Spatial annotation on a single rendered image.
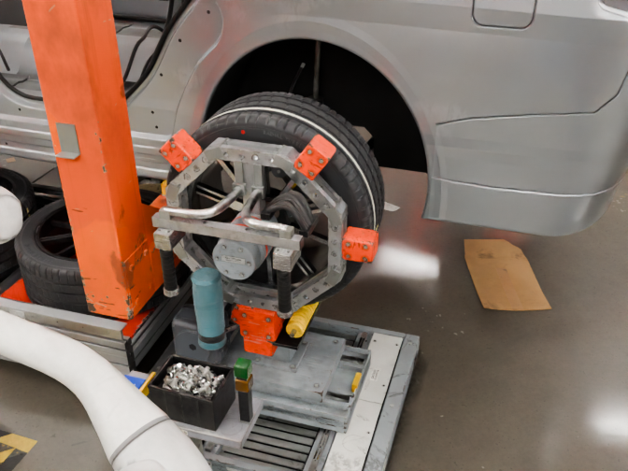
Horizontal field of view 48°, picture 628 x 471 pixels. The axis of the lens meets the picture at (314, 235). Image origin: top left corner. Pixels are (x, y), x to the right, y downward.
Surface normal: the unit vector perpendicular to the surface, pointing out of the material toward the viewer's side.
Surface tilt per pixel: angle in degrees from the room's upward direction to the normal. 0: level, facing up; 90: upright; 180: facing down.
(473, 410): 0
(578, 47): 90
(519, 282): 1
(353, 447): 0
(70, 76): 90
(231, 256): 90
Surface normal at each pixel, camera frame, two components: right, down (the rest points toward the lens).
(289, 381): 0.00, -0.85
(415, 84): -0.29, 0.51
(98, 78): 0.95, 0.15
